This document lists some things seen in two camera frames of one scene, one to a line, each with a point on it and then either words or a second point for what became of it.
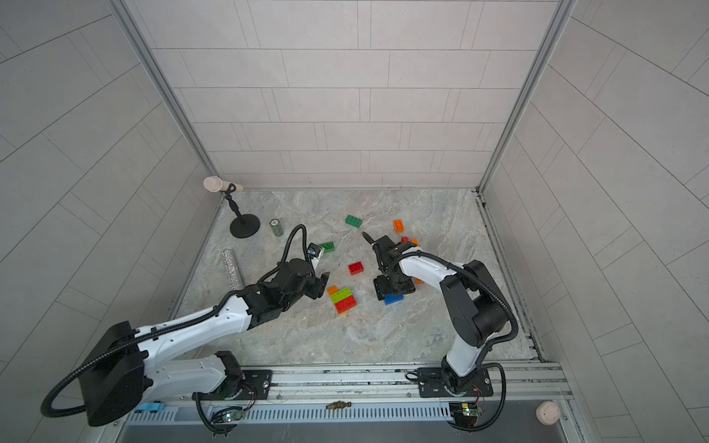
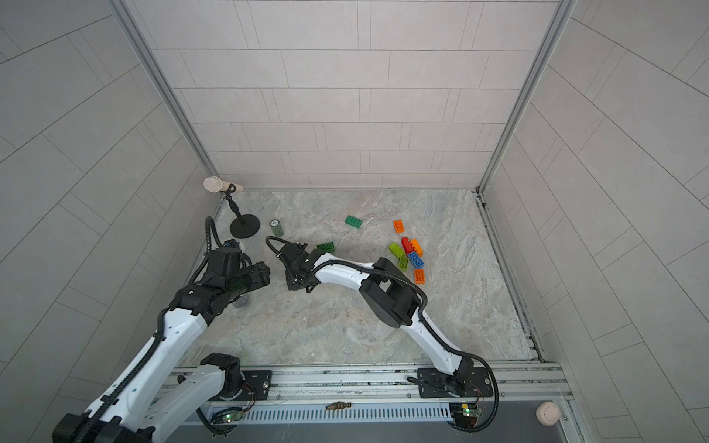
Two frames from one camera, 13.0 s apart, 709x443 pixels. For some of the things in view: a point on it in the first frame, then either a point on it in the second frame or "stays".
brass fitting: x=338 y=405 stays
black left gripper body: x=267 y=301 to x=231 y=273
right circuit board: x=464 y=413 stays
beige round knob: x=547 y=413 stays
